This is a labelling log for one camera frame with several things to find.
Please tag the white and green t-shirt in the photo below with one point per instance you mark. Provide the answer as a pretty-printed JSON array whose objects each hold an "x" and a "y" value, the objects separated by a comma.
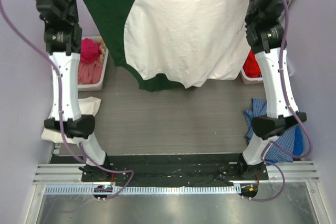
[{"x": 166, "y": 44}]

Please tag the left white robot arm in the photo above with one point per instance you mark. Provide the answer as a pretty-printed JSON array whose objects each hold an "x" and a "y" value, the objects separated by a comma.
[{"x": 62, "y": 36}]

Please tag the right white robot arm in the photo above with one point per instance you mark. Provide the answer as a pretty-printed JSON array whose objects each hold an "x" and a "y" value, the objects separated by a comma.
[{"x": 267, "y": 39}]

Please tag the red t-shirt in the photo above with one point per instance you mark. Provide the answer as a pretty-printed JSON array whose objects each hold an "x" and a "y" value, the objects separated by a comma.
[{"x": 251, "y": 67}]

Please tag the beige garment in bin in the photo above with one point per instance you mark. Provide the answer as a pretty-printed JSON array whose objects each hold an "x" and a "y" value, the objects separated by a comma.
[{"x": 102, "y": 48}]

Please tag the grey white garment in basket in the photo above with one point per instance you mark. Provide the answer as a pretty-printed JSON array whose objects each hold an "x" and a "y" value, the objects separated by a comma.
[{"x": 290, "y": 67}]

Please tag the magenta t-shirt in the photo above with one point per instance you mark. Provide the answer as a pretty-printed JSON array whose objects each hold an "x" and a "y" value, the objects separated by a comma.
[{"x": 90, "y": 51}]

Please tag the right white perforated basket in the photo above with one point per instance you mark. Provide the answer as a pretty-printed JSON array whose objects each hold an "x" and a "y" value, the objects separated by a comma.
[{"x": 248, "y": 80}]

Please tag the salmon pink t-shirt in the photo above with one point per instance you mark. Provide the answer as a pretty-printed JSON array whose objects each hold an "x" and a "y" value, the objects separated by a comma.
[{"x": 89, "y": 73}]

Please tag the left grey plastic bin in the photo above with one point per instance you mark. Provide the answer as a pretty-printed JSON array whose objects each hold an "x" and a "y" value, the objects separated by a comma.
[{"x": 98, "y": 86}]

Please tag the folded cream t-shirt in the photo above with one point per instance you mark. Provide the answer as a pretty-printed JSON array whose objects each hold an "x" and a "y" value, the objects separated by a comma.
[{"x": 88, "y": 105}]

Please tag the blue plaid shirt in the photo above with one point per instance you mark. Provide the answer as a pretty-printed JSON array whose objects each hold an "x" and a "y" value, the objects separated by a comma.
[{"x": 285, "y": 141}]

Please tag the solid blue garment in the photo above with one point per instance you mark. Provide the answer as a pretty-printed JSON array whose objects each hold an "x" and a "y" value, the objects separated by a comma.
[{"x": 298, "y": 147}]

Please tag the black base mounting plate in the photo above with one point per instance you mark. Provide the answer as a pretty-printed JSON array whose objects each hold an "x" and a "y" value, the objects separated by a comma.
[{"x": 187, "y": 170}]

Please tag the slotted white cable duct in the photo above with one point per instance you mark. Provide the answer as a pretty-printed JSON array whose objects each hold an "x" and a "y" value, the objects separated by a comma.
[{"x": 100, "y": 190}]

